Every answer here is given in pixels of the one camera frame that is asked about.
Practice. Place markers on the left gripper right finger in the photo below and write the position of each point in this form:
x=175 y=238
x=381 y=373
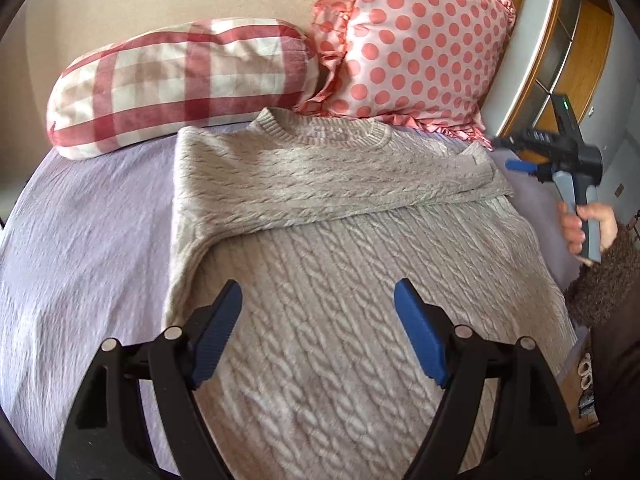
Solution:
x=530 y=434

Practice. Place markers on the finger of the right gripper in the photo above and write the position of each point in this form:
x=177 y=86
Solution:
x=519 y=165

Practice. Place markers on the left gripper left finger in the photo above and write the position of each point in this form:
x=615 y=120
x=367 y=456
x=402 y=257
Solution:
x=135 y=415

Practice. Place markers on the beige cable-knit sweater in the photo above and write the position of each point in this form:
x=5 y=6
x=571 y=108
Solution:
x=317 y=219

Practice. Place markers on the wooden wardrobe with shelves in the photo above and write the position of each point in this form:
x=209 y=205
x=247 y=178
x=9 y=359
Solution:
x=587 y=50

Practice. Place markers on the brown fuzzy right sleeve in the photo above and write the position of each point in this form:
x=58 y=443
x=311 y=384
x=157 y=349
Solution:
x=601 y=288

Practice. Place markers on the pink polka dot pillow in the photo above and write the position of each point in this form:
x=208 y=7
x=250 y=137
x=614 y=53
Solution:
x=424 y=64

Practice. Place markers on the red checked pillow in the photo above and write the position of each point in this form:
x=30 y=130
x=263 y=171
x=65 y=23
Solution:
x=202 y=74

